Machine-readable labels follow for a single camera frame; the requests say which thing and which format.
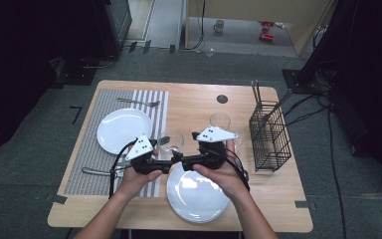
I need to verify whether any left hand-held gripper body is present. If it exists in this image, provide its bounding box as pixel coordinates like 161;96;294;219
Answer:
124;133;162;175

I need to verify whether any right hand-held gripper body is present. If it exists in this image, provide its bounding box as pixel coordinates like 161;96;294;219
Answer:
192;125;239;171

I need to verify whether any black wire cutlery basket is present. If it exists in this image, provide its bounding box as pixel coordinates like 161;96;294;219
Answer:
248;100;292;173

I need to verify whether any white plate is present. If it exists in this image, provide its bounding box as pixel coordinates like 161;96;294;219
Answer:
166;162;232;220
168;192;230;224
96;108;153;155

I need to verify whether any silver table knife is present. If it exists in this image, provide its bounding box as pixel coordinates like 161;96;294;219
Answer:
81;166;128;177

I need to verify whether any person's left hand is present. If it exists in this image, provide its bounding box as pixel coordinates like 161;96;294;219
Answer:
116;166;164;201

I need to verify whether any person's right hand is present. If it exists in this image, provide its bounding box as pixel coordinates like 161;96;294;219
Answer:
192;138;248;200

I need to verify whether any grey white striped placemat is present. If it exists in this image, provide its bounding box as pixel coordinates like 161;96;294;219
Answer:
63;89;169;198

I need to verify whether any silver cutlery piece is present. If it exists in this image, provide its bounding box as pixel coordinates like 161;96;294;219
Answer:
254;79;264;108
251;79;260;108
261;90;293;132

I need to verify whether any black stand base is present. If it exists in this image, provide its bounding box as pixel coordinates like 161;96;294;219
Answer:
282;68;332;96
54;56;118;87

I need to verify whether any grey mug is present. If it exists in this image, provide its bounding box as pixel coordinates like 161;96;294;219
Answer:
213;19;226;34

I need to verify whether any black cabinet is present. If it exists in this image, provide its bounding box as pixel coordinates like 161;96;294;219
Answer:
103;0;133;59

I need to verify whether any black stand column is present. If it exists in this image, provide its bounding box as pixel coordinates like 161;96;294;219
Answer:
297;0;359;88

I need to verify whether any black curtain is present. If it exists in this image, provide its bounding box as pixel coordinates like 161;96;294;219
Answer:
331;0;382;190
0;0;110;160

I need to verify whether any left hand-held gripper cable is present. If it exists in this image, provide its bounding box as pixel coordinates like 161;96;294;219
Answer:
108;140;137;199

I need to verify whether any hand-held gripper cable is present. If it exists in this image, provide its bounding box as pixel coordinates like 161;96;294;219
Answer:
108;140;137;199
208;148;252;193

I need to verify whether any right hand-held gripper cable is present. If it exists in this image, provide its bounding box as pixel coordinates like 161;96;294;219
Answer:
208;148;252;193

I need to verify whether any black floor cable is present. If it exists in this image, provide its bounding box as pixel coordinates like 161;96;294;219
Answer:
286;108;329;127
284;94;326;118
326;99;347;239

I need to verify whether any black hanging cable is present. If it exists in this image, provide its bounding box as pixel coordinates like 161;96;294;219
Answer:
182;0;207;51

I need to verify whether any white cable bundle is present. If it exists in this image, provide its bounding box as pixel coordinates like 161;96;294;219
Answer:
312;24;328;48

